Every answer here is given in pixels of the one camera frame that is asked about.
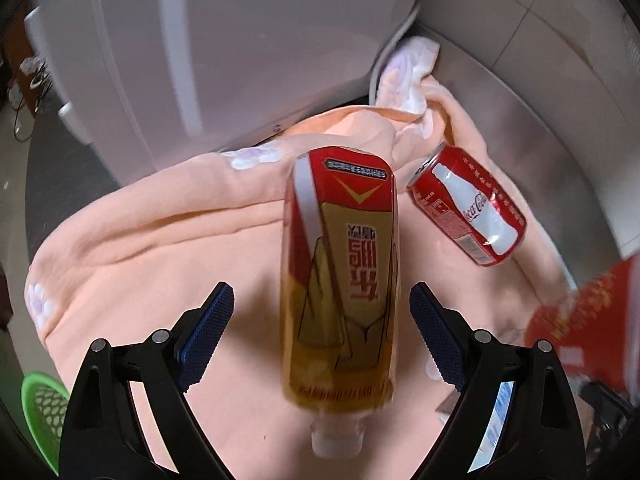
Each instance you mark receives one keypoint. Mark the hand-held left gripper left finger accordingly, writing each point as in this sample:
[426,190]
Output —
[210,330]

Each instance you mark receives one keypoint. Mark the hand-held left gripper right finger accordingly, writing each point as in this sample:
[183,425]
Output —
[440,335]

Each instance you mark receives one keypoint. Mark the yellow red labelled bottle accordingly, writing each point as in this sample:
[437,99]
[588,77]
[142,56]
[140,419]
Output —
[345,270]

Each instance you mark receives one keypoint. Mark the green plastic basket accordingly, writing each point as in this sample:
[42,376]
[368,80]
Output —
[42,410]

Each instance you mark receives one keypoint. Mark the blue white packet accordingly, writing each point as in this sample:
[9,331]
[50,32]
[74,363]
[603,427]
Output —
[500,410]

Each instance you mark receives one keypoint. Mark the peach paw print blanket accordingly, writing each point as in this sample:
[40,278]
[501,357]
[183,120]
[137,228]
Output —
[175,240]

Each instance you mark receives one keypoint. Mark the red cola can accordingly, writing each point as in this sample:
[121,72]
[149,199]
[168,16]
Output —
[465,205]

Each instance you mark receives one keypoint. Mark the orange red snack packet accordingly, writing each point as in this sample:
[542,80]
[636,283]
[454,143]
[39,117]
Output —
[590,305]

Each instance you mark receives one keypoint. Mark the white cloth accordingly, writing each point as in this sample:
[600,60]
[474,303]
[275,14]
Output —
[410,70]

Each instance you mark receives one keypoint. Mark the white microwave oven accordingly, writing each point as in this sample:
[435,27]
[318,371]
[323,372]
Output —
[225,35]

